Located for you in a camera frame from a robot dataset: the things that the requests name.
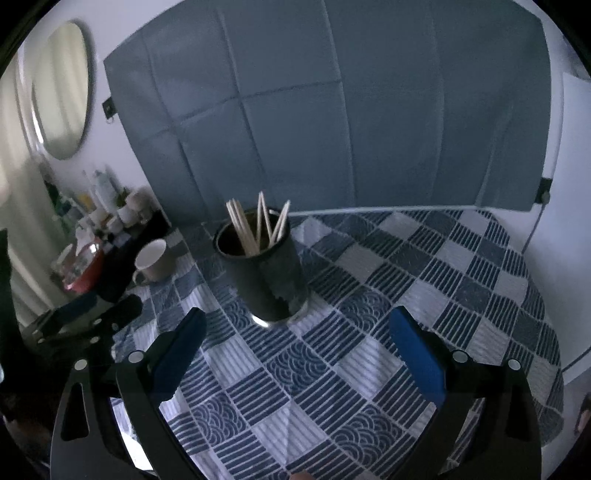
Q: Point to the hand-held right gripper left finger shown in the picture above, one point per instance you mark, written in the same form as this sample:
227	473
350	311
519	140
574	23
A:
178	355

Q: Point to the cluster of toiletry bottles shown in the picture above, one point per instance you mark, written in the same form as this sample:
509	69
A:
104	203

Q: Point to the oval wall mirror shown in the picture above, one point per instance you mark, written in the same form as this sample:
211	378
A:
62	87

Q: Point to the red bowl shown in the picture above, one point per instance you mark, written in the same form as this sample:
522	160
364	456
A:
85	272

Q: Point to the small black clip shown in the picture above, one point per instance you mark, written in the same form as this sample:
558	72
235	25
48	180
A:
108	108

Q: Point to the brown wooden furniture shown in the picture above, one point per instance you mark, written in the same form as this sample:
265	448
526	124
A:
582	415

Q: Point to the beige curtain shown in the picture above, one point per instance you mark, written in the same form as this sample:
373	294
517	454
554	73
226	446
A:
21	207

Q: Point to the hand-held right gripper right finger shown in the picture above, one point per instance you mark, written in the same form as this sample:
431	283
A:
418	355

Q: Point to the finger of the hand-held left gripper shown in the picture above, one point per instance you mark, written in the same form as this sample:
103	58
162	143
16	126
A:
74	311
124	308

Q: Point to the black cylindrical utensil cup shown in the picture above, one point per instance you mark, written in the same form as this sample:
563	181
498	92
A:
272	281

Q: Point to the grey backdrop cloth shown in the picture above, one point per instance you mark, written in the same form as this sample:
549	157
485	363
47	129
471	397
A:
346	115

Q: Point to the white ceramic mug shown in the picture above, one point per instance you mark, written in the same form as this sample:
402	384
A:
154	261

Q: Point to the blue white patterned tablecloth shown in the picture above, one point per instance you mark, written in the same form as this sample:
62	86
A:
369	332

